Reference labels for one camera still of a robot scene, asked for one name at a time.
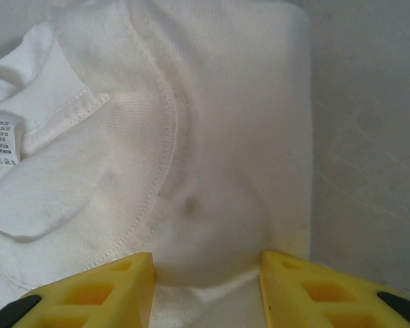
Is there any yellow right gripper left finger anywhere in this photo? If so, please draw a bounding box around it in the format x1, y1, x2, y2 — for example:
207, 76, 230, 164
6, 251, 155, 328

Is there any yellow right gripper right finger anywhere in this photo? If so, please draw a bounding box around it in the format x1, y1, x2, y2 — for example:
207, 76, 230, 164
259, 251, 410, 328

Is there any white t-shirt with black print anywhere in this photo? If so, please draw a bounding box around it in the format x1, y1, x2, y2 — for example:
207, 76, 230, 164
0, 0, 312, 328

